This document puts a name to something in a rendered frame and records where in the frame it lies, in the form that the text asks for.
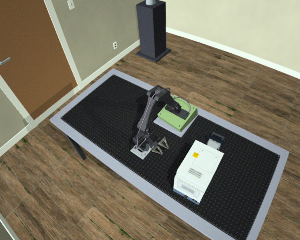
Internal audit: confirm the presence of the white sheet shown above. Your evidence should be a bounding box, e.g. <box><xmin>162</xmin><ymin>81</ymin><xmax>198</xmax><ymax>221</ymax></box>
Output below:
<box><xmin>208</xmin><ymin>141</ymin><xmax>219</xmax><ymax>150</ymax></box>

